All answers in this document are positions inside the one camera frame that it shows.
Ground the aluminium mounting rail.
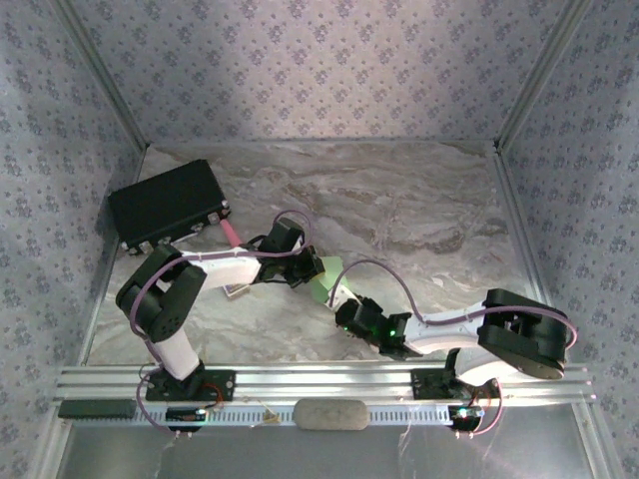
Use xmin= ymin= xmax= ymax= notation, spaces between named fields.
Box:
xmin=53 ymin=362 xmax=598 ymax=404

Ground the aluminium frame post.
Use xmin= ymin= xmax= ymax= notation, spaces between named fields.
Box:
xmin=51 ymin=0 xmax=151 ymax=150
xmin=492 ymin=0 xmax=596 ymax=151

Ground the small lit circuit board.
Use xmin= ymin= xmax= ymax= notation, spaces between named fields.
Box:
xmin=446 ymin=404 xmax=486 ymax=424
xmin=165 ymin=406 xmax=209 ymax=425

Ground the aluminium frame leg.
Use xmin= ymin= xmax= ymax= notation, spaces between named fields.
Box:
xmin=38 ymin=418 xmax=76 ymax=479
xmin=571 ymin=402 xmax=610 ymax=479

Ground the grey metal sheet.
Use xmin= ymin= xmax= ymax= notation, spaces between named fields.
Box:
xmin=64 ymin=423 xmax=595 ymax=479

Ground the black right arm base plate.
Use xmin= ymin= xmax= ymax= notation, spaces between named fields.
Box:
xmin=410 ymin=367 xmax=503 ymax=400

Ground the black flat bar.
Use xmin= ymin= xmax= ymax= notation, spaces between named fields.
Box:
xmin=57 ymin=399 xmax=137 ymax=420

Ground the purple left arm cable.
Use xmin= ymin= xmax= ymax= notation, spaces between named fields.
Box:
xmin=129 ymin=209 xmax=317 ymax=441

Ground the light green paper sheet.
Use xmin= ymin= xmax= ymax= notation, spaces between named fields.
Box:
xmin=308 ymin=254 xmax=346 ymax=308

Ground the slotted white cable duct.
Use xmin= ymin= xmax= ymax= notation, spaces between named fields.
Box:
xmin=134 ymin=402 xmax=458 ymax=427

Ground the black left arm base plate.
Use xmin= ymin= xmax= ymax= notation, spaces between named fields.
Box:
xmin=145 ymin=369 xmax=237 ymax=403

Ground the black hard case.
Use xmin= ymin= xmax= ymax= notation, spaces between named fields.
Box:
xmin=108 ymin=159 xmax=233 ymax=256

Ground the grey oval pad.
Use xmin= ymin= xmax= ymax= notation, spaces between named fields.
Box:
xmin=293 ymin=398 xmax=370 ymax=433

